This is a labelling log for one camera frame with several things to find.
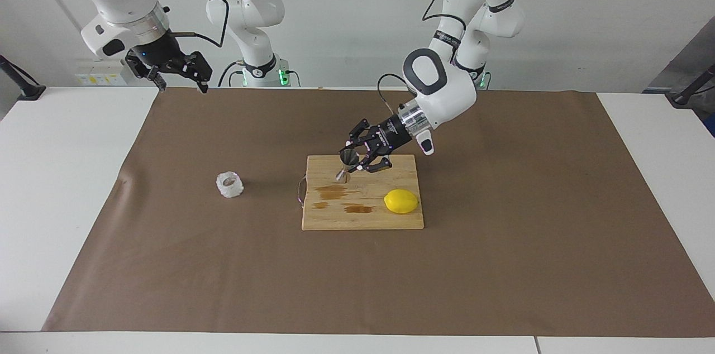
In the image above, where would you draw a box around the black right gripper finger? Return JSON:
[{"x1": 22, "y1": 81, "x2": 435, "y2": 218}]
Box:
[
  {"x1": 125, "y1": 56, "x2": 168, "y2": 93},
  {"x1": 175, "y1": 51, "x2": 213, "y2": 94}
]

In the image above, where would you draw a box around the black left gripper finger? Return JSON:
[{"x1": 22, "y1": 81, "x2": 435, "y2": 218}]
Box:
[
  {"x1": 356, "y1": 150, "x2": 393, "y2": 174},
  {"x1": 339, "y1": 118, "x2": 378, "y2": 155}
]

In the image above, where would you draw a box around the steel double jigger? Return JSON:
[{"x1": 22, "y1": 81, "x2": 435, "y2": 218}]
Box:
[{"x1": 335, "y1": 147, "x2": 361, "y2": 184}]

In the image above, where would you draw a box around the clear textured glass cup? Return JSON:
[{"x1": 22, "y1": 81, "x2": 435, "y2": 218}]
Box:
[{"x1": 216, "y1": 171, "x2": 245, "y2": 199}]

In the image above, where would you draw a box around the wooden cutting board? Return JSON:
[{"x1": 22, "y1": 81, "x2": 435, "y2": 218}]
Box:
[{"x1": 297, "y1": 154, "x2": 425, "y2": 231}]

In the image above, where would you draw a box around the yellow lemon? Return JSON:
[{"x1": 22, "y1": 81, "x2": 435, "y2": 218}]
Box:
[{"x1": 384, "y1": 189, "x2": 420, "y2": 214}]

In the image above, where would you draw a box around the brown paper table mat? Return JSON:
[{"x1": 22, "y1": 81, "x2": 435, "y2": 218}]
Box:
[{"x1": 42, "y1": 86, "x2": 715, "y2": 338}]

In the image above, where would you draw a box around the grey partition panel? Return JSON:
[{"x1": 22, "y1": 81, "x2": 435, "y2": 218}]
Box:
[{"x1": 648, "y1": 16, "x2": 715, "y2": 92}]

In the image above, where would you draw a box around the black base power cable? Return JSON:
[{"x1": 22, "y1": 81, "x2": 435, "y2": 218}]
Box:
[{"x1": 217, "y1": 61, "x2": 246, "y2": 88}]

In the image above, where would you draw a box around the white wall socket strip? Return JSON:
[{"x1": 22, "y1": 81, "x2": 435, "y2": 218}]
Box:
[{"x1": 75, "y1": 59, "x2": 128, "y2": 87}]

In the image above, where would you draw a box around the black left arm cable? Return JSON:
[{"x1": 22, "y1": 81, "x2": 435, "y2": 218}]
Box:
[{"x1": 377, "y1": 0, "x2": 467, "y2": 114}]

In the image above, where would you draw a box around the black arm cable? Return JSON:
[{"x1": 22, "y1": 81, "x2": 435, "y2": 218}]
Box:
[
  {"x1": 377, "y1": 0, "x2": 467, "y2": 114},
  {"x1": 140, "y1": 0, "x2": 230, "y2": 51}
]

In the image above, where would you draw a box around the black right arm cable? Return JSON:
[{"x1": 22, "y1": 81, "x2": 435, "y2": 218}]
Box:
[{"x1": 140, "y1": 0, "x2": 230, "y2": 51}]

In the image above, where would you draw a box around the black camera stand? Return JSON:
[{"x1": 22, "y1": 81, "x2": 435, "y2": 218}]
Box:
[
  {"x1": 0, "y1": 55, "x2": 46, "y2": 101},
  {"x1": 668, "y1": 64, "x2": 715, "y2": 109}
]

